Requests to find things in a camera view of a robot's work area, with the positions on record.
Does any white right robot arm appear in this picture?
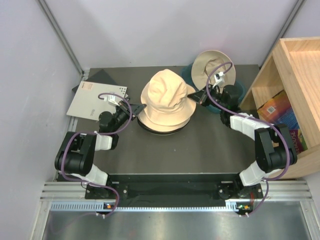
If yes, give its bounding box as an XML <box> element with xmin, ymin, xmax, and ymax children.
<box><xmin>187</xmin><ymin>85</ymin><xmax>298</xmax><ymax>198</ymax></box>

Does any aluminium corner post left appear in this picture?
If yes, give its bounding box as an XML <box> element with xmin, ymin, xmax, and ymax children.
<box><xmin>36</xmin><ymin>0</ymin><xmax>84</xmax><ymax>76</ymax></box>

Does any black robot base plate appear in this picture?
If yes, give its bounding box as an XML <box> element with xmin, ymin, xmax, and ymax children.
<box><xmin>84</xmin><ymin>173</ymin><xmax>266</xmax><ymax>207</ymax></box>

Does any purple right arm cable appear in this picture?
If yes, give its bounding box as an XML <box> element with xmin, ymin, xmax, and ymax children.
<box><xmin>205</xmin><ymin>61</ymin><xmax>292</xmax><ymax>217</ymax></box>

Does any dark grey foam pad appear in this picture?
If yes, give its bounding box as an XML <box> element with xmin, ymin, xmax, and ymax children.
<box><xmin>85</xmin><ymin>69</ymin><xmax>119</xmax><ymax>86</ymax></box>

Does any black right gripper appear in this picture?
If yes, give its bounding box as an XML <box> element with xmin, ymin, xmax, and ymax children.
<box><xmin>188</xmin><ymin>84</ymin><xmax>227</xmax><ymax>111</ymax></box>

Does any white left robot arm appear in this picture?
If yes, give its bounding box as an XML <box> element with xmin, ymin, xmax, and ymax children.
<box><xmin>54</xmin><ymin>101</ymin><xmax>147</xmax><ymax>199</ymax></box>

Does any tan black hat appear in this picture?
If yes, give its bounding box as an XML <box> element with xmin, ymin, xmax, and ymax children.
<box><xmin>191</xmin><ymin>50</ymin><xmax>236</xmax><ymax>90</ymax></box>

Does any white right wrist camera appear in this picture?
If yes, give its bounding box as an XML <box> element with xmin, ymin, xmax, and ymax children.
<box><xmin>213</xmin><ymin>71</ymin><xmax>225</xmax><ymax>88</ymax></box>

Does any beige black reversible hat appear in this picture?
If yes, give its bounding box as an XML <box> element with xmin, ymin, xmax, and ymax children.
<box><xmin>138</xmin><ymin>69</ymin><xmax>197</xmax><ymax>126</ymax></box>

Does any wooden shelf box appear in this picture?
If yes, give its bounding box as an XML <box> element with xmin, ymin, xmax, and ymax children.
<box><xmin>240</xmin><ymin>36</ymin><xmax>320</xmax><ymax>179</ymax></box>

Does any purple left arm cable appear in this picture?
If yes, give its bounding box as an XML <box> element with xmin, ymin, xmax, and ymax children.
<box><xmin>59</xmin><ymin>92</ymin><xmax>132</xmax><ymax>212</ymax></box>

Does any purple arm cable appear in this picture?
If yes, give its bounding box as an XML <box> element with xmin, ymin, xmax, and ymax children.
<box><xmin>59</xmin><ymin>92</ymin><xmax>132</xmax><ymax>212</ymax></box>
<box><xmin>205</xmin><ymin>61</ymin><xmax>292</xmax><ymax>217</ymax></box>

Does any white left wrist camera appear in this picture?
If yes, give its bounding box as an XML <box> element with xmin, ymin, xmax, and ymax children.
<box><xmin>102</xmin><ymin>94</ymin><xmax>119</xmax><ymax>106</ymax></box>

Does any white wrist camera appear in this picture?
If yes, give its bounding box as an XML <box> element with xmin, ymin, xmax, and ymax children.
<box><xmin>102</xmin><ymin>94</ymin><xmax>119</xmax><ymax>106</ymax></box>
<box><xmin>213</xmin><ymin>71</ymin><xmax>225</xmax><ymax>88</ymax></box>

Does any purple treehouse book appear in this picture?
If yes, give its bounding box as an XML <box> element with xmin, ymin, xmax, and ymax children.
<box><xmin>289</xmin><ymin>128</ymin><xmax>308</xmax><ymax>154</ymax></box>

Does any aluminium corner post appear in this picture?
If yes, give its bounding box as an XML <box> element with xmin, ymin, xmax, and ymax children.
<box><xmin>259</xmin><ymin>0</ymin><xmax>306</xmax><ymax>69</ymax></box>
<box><xmin>36</xmin><ymin>0</ymin><xmax>84</xmax><ymax>76</ymax></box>

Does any teal plastic bin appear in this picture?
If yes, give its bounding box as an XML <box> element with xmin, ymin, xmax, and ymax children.
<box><xmin>180</xmin><ymin>63</ymin><xmax>247</xmax><ymax>114</ymax></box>

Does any cream bucket hat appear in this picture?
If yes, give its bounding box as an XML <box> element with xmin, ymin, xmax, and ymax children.
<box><xmin>138</xmin><ymin>115</ymin><xmax>190</xmax><ymax>133</ymax></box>

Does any aluminium corner post right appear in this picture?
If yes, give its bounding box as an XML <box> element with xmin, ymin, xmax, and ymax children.
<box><xmin>259</xmin><ymin>0</ymin><xmax>306</xmax><ymax>69</ymax></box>

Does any aluminium frame rail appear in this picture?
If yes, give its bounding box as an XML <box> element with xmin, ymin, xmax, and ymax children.
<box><xmin>40</xmin><ymin>180</ymin><xmax>312</xmax><ymax>214</ymax></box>

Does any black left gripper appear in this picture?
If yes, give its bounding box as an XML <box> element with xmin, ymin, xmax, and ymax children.
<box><xmin>111</xmin><ymin>100</ymin><xmax>147</xmax><ymax>133</ymax></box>

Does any white calibration board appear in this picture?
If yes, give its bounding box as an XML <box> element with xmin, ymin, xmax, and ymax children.
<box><xmin>66</xmin><ymin>81</ymin><xmax>127</xmax><ymax>121</ymax></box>

